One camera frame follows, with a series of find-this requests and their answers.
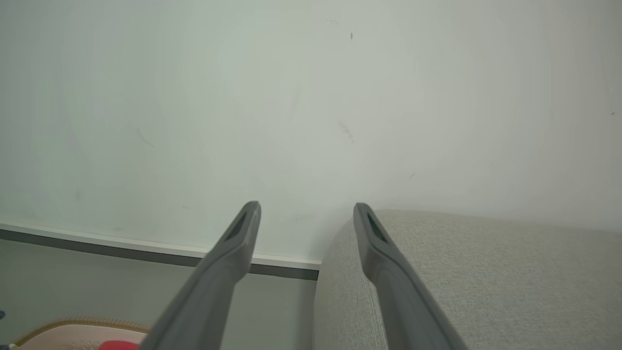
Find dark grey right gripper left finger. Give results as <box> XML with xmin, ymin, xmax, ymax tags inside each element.
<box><xmin>138</xmin><ymin>201</ymin><xmax>261</xmax><ymax>350</ymax></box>

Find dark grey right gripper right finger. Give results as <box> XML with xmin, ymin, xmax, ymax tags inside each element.
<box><xmin>353</xmin><ymin>203</ymin><xmax>468</xmax><ymax>350</ymax></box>

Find cream perforated plastic laundry basket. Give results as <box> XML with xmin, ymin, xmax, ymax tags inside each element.
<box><xmin>10</xmin><ymin>317</ymin><xmax>151</xmax><ymax>350</ymax></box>

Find light grey fabric sofa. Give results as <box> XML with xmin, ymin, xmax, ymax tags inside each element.
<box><xmin>313</xmin><ymin>210</ymin><xmax>622</xmax><ymax>350</ymax></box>

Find white and black baseboard strip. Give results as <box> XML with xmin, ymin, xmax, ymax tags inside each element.
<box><xmin>0</xmin><ymin>223</ymin><xmax>322</xmax><ymax>281</ymax></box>

